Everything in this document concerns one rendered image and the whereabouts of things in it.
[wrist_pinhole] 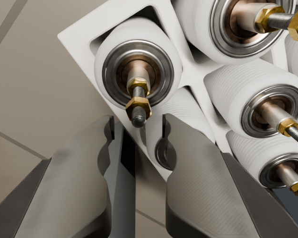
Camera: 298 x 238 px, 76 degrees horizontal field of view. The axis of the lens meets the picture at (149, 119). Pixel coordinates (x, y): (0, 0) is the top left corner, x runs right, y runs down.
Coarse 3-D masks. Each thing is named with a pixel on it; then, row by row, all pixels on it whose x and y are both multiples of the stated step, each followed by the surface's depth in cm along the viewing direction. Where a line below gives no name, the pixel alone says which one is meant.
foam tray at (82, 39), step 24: (120, 0) 23; (144, 0) 23; (168, 0) 23; (72, 24) 24; (96, 24) 24; (168, 24) 24; (72, 48) 25; (96, 48) 28; (192, 48) 34; (192, 72) 28; (120, 120) 31; (216, 120) 32; (144, 144) 34; (216, 144) 41
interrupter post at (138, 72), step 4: (132, 68) 20; (136, 68) 19; (140, 68) 19; (144, 68) 20; (132, 72) 18; (136, 72) 18; (140, 72) 18; (144, 72) 19; (128, 76) 19; (132, 76) 17; (136, 76) 17; (140, 76) 17; (144, 76) 17; (148, 76) 19; (128, 80) 18; (132, 80) 17; (148, 80) 18; (128, 84) 17; (148, 84) 18; (128, 92) 18
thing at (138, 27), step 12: (120, 24) 25; (132, 24) 20; (144, 24) 20; (156, 24) 29; (108, 36) 19; (120, 36) 18; (132, 36) 18; (144, 36) 18; (156, 36) 18; (108, 48) 19; (168, 48) 19; (96, 60) 20; (180, 60) 20; (96, 72) 20; (180, 72) 21; (108, 96) 21; (168, 96) 22; (120, 108) 23; (156, 108) 23
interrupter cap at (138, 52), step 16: (128, 48) 18; (144, 48) 18; (160, 48) 18; (112, 64) 19; (128, 64) 19; (144, 64) 20; (160, 64) 19; (112, 80) 20; (160, 80) 20; (112, 96) 21; (128, 96) 21; (160, 96) 21
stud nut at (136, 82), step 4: (136, 80) 17; (140, 80) 17; (144, 80) 17; (132, 84) 17; (136, 84) 17; (140, 84) 17; (144, 84) 17; (128, 88) 17; (132, 88) 17; (144, 88) 17; (148, 88) 18; (132, 92) 17; (144, 92) 17; (148, 92) 17; (132, 96) 17
